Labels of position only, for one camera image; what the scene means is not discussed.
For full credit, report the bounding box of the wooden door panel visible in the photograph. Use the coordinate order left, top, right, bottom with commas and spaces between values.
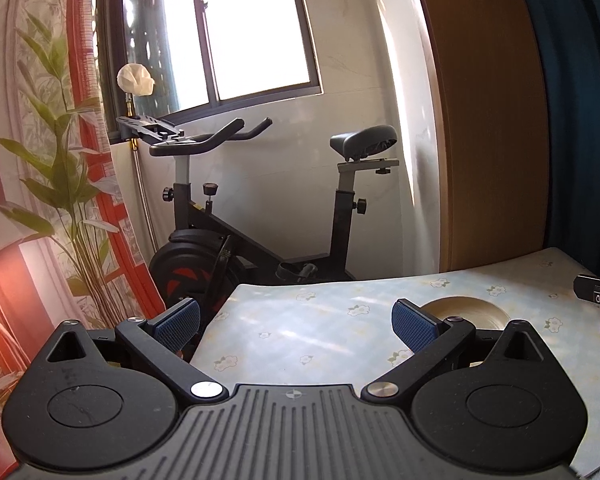
419, 0, 548, 271

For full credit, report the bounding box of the dark teal curtain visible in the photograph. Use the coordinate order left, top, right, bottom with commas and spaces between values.
526, 0, 600, 277

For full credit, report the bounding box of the beige round plate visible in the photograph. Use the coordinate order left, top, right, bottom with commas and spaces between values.
422, 296, 510, 330

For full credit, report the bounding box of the window with dark frame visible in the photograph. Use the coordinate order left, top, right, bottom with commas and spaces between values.
94, 0, 322, 144

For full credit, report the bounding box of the black exercise bike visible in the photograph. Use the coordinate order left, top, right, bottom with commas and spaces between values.
115, 115, 400, 309

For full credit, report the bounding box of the metal flexible hose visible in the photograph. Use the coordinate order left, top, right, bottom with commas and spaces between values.
127, 93, 157, 256

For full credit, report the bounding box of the white wrapped tap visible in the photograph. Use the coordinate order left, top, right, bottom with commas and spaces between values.
117, 63, 155, 96

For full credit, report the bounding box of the floral plaid tablecloth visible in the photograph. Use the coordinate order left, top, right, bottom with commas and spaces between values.
192, 248, 600, 474

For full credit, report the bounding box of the red floral curtain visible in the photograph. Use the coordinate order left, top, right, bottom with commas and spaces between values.
0, 0, 164, 479

